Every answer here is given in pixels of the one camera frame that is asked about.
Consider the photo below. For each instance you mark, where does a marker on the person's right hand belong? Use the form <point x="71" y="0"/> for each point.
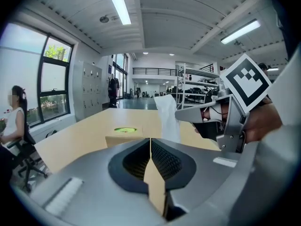
<point x="263" y="122"/>

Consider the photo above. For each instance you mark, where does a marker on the metal shelving rack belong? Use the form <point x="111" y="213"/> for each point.
<point x="195" y="83"/>

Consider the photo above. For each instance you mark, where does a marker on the white tissue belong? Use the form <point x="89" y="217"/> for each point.
<point x="168" y="116"/>

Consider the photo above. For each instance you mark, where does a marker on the black mezzanine railing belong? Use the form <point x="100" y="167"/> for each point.
<point x="154" y="71"/>

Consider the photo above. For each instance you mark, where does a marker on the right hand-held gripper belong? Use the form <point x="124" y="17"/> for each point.
<point x="247" y="81"/>

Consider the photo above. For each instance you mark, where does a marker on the coat rack with clothes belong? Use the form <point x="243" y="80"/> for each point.
<point x="113" y="89"/>

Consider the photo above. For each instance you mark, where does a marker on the grey metal locker cabinet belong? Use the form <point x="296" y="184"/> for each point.
<point x="88" y="91"/>

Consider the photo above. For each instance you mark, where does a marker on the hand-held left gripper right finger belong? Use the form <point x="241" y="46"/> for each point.
<point x="211" y="173"/>

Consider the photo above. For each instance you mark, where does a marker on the person's white shirt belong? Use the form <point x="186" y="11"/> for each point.
<point x="288" y="88"/>

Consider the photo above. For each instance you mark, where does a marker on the long ceiling light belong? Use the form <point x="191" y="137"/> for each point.
<point x="241" y="31"/>
<point x="118" y="3"/>

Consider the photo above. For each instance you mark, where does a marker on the black framed window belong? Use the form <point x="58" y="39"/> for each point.
<point x="50" y="79"/>

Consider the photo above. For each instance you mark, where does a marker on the glass entrance doors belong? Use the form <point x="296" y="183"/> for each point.
<point x="121" y="76"/>

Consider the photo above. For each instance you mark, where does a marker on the person's right forearm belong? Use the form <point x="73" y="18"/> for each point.
<point x="275" y="163"/>

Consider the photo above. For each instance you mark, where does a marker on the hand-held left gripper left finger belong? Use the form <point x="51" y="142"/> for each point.
<point x="89" y="173"/>

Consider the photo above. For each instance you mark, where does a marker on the black office chair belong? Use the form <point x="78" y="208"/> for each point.
<point x="27" y="159"/>

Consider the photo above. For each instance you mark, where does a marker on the round ceiling fixture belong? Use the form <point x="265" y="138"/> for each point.
<point x="104" y="19"/>

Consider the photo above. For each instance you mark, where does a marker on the tan cardboard tissue box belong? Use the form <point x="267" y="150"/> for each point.
<point x="124" y="135"/>

